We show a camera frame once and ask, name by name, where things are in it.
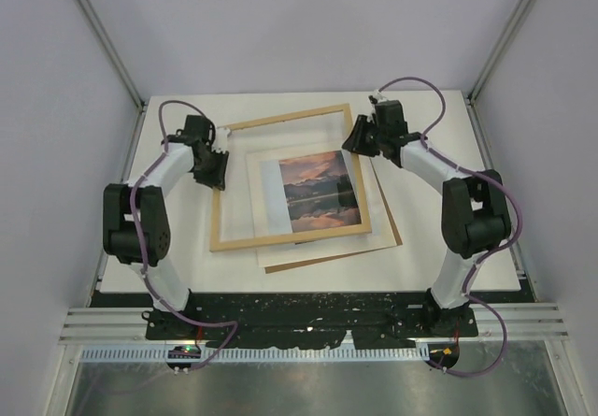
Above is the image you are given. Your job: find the white slotted cable duct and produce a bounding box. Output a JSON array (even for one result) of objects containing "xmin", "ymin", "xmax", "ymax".
[{"xmin": 79, "ymin": 344, "xmax": 429, "ymax": 364}]

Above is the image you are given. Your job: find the wooden picture frame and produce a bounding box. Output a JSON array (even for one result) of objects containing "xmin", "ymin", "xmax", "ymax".
[{"xmin": 209, "ymin": 104, "xmax": 372, "ymax": 252}]

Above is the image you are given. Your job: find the cream mat board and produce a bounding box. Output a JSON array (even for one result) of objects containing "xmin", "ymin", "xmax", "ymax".
[{"xmin": 246, "ymin": 141, "xmax": 402, "ymax": 272}]

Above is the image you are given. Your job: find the aluminium corner post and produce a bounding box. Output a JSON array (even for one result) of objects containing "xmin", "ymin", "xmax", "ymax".
[
  {"xmin": 74, "ymin": 0, "xmax": 145, "ymax": 110},
  {"xmin": 466, "ymin": 0, "xmax": 537, "ymax": 107}
]

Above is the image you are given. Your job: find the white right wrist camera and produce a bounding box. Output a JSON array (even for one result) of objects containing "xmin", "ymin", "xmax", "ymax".
[{"xmin": 368, "ymin": 90, "xmax": 390, "ymax": 107}]

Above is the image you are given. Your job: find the right aluminium corner post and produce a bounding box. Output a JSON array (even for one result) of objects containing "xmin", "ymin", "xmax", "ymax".
[{"xmin": 466, "ymin": 0, "xmax": 537, "ymax": 107}]

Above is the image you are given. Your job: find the black speckled base plate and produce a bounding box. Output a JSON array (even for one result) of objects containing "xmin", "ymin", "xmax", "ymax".
[{"xmin": 91, "ymin": 292, "xmax": 478, "ymax": 350}]

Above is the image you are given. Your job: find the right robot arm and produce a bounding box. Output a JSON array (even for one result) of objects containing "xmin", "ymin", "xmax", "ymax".
[{"xmin": 342, "ymin": 96, "xmax": 511, "ymax": 336}]

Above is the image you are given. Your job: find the left aluminium corner post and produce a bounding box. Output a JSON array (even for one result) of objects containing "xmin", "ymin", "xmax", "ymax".
[{"xmin": 74, "ymin": 0, "xmax": 145, "ymax": 110}]

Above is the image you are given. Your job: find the sunset mountain photo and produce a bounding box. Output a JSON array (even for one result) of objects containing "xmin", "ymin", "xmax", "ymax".
[{"xmin": 254, "ymin": 150, "xmax": 362, "ymax": 236}]

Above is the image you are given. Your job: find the brown hardboard backing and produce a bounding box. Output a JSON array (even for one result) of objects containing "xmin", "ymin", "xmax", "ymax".
[{"xmin": 257, "ymin": 160, "xmax": 402, "ymax": 274}]

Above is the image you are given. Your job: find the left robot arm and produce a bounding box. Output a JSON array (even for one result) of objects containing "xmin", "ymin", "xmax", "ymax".
[{"xmin": 103, "ymin": 114, "xmax": 229, "ymax": 339}]

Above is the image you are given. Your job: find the aluminium rail across front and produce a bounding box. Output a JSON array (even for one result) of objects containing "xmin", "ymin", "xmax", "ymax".
[{"xmin": 59, "ymin": 303, "xmax": 569, "ymax": 350}]

